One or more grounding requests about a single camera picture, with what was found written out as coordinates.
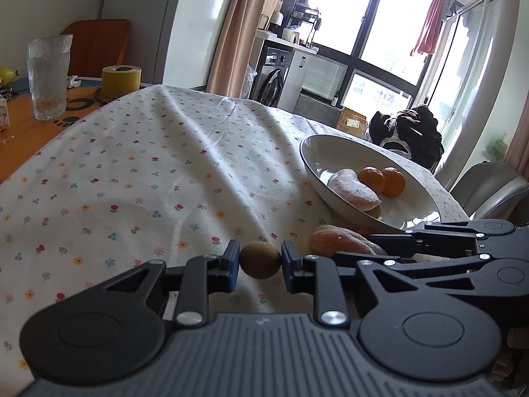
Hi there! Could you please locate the brown kiwi fruit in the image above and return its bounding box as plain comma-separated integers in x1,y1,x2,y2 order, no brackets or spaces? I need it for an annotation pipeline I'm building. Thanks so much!
239,241,282,280

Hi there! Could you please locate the large peeled pomelo segment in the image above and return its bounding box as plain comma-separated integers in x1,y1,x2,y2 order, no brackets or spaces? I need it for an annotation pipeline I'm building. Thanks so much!
327,168,381,211

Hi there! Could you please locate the large orange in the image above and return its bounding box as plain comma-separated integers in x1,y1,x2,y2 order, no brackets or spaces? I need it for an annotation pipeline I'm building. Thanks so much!
357,167,386,195

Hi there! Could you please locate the white kitchen cabinet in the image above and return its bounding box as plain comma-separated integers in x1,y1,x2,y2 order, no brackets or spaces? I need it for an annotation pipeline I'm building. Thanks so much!
249,30,317,113

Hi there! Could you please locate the grey leather chair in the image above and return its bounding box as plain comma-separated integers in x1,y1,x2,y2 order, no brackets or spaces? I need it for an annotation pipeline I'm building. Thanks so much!
450,162,528,220

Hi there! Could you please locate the right pink curtain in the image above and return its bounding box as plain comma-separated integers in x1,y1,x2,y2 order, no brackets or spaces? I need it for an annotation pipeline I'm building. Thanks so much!
505,101,529,179

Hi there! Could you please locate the pink curtain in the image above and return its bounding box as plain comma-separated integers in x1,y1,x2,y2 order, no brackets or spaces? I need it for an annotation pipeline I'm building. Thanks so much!
206,0,265,98
505,101,529,179

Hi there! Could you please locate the white plate dark rim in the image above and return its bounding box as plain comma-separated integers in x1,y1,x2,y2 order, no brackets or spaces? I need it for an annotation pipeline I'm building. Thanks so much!
300,134,440,233

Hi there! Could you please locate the floral white tablecloth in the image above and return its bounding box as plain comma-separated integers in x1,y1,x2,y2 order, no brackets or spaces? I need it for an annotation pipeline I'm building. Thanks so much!
0,84,470,397

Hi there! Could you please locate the black clothes pile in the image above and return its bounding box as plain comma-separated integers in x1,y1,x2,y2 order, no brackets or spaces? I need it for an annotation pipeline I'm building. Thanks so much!
366,105,444,172

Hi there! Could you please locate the cardboard box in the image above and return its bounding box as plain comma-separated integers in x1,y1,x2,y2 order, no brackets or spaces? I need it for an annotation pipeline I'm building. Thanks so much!
336,107,368,138

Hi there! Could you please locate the grey washing machine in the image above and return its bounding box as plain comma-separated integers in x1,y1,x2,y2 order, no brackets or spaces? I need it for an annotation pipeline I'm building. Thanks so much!
249,45,293,107

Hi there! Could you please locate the red hanging towel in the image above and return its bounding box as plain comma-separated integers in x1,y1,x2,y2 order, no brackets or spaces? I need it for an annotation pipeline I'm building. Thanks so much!
410,0,454,57

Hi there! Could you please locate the yellow tape roll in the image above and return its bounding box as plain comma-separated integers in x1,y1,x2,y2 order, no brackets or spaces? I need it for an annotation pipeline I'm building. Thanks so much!
101,65,142,100

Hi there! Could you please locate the orange chair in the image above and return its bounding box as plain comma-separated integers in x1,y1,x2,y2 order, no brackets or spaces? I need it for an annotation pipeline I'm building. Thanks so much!
62,19,130,78

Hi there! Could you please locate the dish rack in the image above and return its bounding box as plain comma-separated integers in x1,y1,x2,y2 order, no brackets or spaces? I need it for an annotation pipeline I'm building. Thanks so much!
287,5,322,48

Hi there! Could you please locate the textured drinking glass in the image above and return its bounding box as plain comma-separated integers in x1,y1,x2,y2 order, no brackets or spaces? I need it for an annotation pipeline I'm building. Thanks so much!
27,34,73,121

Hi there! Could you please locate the green yellow fruit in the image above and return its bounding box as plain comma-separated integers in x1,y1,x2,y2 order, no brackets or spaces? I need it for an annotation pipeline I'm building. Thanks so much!
0,67,19,89

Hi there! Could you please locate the white refrigerator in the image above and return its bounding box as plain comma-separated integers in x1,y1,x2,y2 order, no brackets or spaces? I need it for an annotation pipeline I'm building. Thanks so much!
101,0,179,83

